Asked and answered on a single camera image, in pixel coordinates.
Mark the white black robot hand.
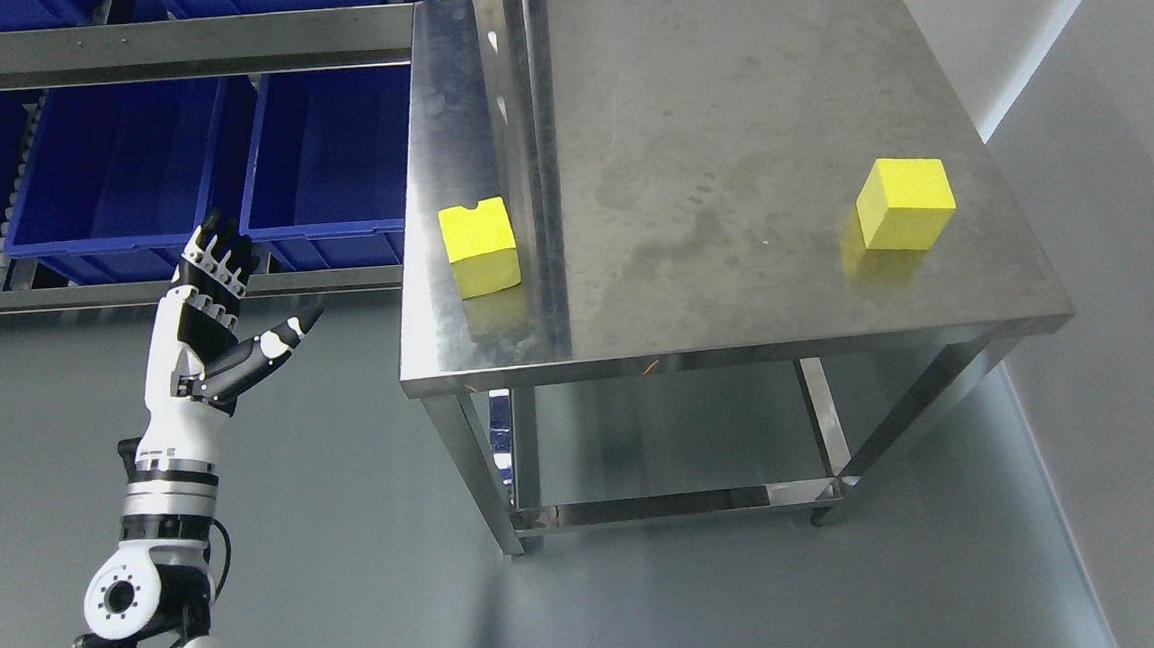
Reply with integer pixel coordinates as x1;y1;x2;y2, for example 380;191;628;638
135;209;324;468

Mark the yellow foam block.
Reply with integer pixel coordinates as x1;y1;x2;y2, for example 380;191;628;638
855;158;958;251
437;196;522;300

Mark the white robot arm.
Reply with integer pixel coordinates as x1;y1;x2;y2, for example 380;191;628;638
72;438;225;648

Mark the blue bin lower middle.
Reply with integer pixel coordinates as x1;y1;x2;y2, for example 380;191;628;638
5;80;227;285

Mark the metal shelf rack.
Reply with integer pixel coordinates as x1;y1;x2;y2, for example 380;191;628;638
0;0;428;315

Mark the blue bin lower right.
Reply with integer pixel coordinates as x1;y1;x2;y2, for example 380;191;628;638
241;65;411;272

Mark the stainless steel table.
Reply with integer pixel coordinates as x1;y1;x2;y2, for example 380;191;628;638
399;0;1074;556

